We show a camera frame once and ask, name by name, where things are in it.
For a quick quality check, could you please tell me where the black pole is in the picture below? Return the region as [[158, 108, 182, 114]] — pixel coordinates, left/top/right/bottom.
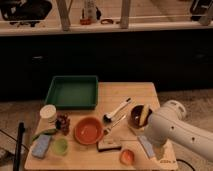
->
[[13, 122, 25, 171]]

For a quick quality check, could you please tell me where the dark grape bunch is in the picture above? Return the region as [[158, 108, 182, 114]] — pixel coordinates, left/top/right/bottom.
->
[[55, 115, 70, 135]]

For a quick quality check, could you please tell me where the green pepper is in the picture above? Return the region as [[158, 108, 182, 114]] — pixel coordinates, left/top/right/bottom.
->
[[32, 129, 57, 142]]

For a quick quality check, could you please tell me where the green plastic tray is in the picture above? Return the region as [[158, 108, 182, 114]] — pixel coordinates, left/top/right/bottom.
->
[[45, 75, 98, 110]]

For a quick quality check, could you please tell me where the red apple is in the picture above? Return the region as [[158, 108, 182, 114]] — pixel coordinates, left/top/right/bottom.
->
[[120, 149, 135, 165]]

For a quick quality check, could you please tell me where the white cup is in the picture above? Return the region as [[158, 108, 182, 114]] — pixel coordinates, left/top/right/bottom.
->
[[40, 104, 57, 123]]

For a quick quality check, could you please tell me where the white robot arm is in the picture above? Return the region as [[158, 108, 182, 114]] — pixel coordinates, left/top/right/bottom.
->
[[144, 100, 213, 162]]

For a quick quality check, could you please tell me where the black office chair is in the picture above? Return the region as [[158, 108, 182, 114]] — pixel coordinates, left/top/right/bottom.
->
[[0, 0, 52, 27]]

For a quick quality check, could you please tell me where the orange bowl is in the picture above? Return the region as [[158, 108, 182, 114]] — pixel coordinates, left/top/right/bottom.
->
[[74, 117, 104, 145]]

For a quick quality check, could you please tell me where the dark brown bowl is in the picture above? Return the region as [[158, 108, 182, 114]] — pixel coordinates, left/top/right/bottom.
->
[[128, 105, 152, 129]]

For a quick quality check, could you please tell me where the silver fork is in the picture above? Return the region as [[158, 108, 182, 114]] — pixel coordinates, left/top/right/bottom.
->
[[104, 115, 126, 135]]

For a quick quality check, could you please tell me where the black cable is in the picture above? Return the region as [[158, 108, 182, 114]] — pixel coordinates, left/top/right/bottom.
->
[[175, 158, 198, 171]]

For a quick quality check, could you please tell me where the blue sponge left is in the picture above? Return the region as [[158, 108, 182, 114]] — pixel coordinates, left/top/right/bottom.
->
[[32, 134, 51, 159]]

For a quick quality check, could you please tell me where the yellow banana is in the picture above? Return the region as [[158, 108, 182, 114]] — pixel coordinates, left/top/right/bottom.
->
[[139, 104, 150, 126]]

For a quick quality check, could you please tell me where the blue cloth right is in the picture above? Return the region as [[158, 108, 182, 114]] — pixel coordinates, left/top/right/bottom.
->
[[138, 135, 155, 158]]

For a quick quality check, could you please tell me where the white bottle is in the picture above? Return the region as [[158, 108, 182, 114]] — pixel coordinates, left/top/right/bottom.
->
[[84, 0, 97, 23]]

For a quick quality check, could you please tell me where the small green cup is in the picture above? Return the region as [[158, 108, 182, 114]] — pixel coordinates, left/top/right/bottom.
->
[[52, 138, 68, 155]]

